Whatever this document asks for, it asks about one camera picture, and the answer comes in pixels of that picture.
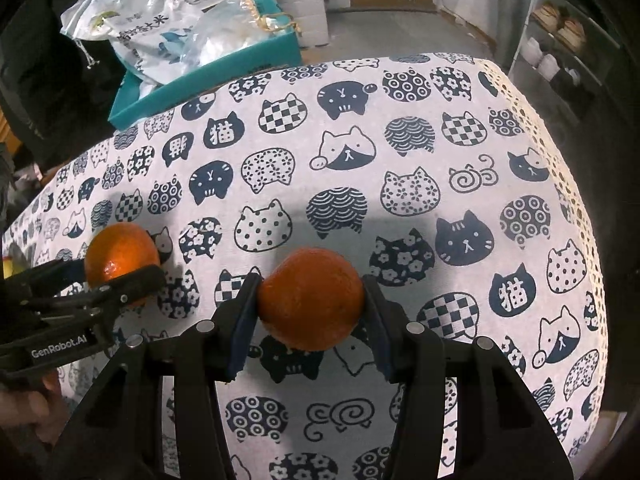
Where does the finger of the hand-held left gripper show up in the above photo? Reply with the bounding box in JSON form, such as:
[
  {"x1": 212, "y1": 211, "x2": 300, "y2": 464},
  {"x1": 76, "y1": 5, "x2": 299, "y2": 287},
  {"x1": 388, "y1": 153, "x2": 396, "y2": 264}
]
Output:
[
  {"x1": 37, "y1": 265, "x2": 167, "y2": 328},
  {"x1": 10, "y1": 258, "x2": 91, "y2": 293}
]

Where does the white slatted cabinet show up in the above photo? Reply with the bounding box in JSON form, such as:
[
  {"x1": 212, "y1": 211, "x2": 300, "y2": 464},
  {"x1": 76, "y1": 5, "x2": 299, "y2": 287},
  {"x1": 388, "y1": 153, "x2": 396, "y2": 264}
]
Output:
[{"x1": 265, "y1": 0, "x2": 331, "y2": 50}]

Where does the black shoe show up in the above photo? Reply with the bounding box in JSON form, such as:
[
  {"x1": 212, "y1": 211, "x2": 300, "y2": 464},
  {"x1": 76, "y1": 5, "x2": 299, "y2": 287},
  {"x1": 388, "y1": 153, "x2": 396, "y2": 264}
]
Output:
[{"x1": 550, "y1": 67, "x2": 597, "y2": 117}]

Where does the white printed rice bag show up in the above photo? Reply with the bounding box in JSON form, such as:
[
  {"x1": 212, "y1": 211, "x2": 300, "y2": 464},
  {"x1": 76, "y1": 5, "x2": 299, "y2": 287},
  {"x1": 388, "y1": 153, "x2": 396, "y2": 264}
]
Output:
[{"x1": 60, "y1": 0, "x2": 206, "y2": 86}]

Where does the orange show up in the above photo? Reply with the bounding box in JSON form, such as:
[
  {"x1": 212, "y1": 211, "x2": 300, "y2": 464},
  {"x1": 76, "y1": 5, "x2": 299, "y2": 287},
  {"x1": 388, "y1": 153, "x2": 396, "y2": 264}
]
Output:
[
  {"x1": 84, "y1": 222, "x2": 161, "y2": 306},
  {"x1": 256, "y1": 246, "x2": 366, "y2": 352}
]

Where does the cat print tablecloth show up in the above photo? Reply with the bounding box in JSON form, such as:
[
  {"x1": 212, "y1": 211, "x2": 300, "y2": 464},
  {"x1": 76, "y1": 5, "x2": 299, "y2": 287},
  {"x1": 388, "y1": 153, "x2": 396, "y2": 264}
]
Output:
[{"x1": 0, "y1": 52, "x2": 608, "y2": 480}]

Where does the clear plastic bag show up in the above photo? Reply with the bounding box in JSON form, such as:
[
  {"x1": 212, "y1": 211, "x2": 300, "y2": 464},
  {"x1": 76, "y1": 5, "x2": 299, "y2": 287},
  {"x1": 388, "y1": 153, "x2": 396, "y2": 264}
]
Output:
[{"x1": 175, "y1": 0, "x2": 301, "y2": 68}]

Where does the white shoe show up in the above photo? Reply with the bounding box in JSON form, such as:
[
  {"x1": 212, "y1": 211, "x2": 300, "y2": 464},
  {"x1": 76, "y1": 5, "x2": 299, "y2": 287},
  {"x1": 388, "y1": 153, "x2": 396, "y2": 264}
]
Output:
[{"x1": 520, "y1": 37, "x2": 562, "y2": 81}]

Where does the beige shoe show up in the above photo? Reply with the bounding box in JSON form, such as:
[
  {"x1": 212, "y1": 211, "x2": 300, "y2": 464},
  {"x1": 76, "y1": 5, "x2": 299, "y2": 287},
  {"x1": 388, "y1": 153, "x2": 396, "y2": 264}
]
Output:
[
  {"x1": 557, "y1": 17, "x2": 590, "y2": 50},
  {"x1": 532, "y1": 2, "x2": 566, "y2": 27}
]

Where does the shoe rack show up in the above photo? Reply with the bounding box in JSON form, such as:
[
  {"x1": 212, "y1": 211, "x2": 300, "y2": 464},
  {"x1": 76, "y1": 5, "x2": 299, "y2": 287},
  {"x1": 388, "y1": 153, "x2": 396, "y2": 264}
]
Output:
[{"x1": 510, "y1": 0, "x2": 640, "y2": 126}]

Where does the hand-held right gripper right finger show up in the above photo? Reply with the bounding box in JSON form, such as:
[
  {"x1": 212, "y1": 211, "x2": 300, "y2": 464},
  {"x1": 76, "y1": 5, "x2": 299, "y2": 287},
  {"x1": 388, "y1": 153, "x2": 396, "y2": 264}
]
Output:
[{"x1": 361, "y1": 274, "x2": 576, "y2": 480}]

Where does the dark jacket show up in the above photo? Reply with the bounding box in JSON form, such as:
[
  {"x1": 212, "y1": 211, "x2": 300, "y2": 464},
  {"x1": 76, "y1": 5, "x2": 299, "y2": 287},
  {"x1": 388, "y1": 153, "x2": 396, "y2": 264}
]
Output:
[{"x1": 0, "y1": 0, "x2": 126, "y2": 171}]

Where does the person's left hand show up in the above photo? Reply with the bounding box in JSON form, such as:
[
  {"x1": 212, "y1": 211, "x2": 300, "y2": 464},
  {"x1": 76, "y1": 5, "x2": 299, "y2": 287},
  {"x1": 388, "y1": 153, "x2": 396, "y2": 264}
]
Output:
[{"x1": 0, "y1": 370, "x2": 62, "y2": 431}]

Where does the teal cardboard box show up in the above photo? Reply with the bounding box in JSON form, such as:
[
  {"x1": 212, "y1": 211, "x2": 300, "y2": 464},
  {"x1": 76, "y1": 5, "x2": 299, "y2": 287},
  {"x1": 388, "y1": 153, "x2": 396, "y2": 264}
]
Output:
[{"x1": 107, "y1": 0, "x2": 303, "y2": 131}]

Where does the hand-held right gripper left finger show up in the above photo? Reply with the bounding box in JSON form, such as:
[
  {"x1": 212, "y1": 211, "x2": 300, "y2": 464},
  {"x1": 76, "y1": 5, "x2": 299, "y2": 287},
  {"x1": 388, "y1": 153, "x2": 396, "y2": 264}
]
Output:
[{"x1": 47, "y1": 272, "x2": 261, "y2": 480}]

